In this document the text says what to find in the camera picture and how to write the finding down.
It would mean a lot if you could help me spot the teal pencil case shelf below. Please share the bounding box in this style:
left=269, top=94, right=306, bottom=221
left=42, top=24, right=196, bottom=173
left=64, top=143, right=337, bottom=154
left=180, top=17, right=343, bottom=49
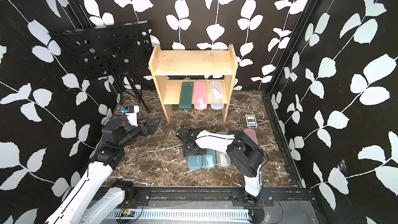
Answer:
left=188, top=155, right=202, bottom=171

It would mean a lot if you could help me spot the light blue pencil case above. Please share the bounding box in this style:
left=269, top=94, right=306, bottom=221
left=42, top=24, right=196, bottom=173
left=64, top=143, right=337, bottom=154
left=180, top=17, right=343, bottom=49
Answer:
left=202, top=149, right=216, bottom=169

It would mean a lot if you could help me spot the white pencil case top shelf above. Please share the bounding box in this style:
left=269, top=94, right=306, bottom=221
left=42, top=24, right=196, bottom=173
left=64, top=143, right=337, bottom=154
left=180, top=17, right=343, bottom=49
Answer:
left=216, top=151, right=231, bottom=168

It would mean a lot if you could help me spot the dark green pencil case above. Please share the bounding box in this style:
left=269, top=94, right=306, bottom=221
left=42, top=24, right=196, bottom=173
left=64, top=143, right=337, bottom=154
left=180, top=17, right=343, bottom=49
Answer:
left=179, top=82, right=193, bottom=110

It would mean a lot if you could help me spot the pink pencil case shelf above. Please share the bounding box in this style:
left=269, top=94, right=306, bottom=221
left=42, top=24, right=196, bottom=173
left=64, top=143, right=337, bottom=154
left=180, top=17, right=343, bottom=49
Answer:
left=193, top=81, right=208, bottom=111
left=244, top=128, right=259, bottom=145

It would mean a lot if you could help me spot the clear pencil case shelf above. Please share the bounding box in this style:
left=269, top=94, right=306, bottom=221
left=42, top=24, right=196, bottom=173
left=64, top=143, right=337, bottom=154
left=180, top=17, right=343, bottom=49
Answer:
left=210, top=81, right=224, bottom=110

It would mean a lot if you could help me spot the pink pencil case top shelf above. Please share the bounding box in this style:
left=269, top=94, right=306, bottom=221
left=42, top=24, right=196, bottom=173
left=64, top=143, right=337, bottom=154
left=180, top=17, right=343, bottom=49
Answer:
left=244, top=128, right=259, bottom=145

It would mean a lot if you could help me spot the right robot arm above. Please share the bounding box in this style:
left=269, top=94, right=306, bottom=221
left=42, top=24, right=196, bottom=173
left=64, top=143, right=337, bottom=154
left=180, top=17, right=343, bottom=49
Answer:
left=176, top=127, right=265, bottom=197

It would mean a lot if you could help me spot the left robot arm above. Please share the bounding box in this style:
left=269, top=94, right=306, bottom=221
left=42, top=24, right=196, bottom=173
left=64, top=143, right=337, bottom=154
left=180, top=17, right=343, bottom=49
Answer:
left=46, top=118, right=161, bottom=224

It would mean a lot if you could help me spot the wooden two-tier shelf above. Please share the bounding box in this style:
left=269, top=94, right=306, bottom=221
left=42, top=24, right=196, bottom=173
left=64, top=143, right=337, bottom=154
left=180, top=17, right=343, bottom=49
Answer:
left=148, top=44, right=238, bottom=122

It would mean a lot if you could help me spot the small black white card box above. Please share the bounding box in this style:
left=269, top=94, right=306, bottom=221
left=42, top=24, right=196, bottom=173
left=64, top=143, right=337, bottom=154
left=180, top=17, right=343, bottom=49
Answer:
left=245, top=114, right=258, bottom=128

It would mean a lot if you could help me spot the black perforated music stand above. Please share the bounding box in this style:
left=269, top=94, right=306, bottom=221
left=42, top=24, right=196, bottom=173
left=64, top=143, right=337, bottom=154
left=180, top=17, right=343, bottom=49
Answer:
left=50, top=21, right=153, bottom=103

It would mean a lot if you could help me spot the small circuit board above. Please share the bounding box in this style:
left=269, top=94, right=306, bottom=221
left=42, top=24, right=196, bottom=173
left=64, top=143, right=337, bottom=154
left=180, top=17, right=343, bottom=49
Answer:
left=118, top=209, right=136, bottom=219

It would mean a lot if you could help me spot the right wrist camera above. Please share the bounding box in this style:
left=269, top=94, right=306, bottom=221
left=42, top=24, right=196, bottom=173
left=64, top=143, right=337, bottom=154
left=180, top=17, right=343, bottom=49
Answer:
left=176, top=127, right=194, bottom=143

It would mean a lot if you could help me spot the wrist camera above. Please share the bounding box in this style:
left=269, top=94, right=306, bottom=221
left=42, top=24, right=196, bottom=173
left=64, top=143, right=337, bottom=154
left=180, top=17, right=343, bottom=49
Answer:
left=176, top=127, right=194, bottom=143
left=122, top=105, right=140, bottom=127

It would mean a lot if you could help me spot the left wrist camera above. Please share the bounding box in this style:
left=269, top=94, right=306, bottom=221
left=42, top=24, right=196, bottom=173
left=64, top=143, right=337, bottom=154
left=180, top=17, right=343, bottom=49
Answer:
left=122, top=105, right=140, bottom=127

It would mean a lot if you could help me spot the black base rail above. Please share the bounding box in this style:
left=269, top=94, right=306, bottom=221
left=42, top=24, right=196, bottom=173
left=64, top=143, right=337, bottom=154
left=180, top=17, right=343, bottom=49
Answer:
left=127, top=186, right=317, bottom=208

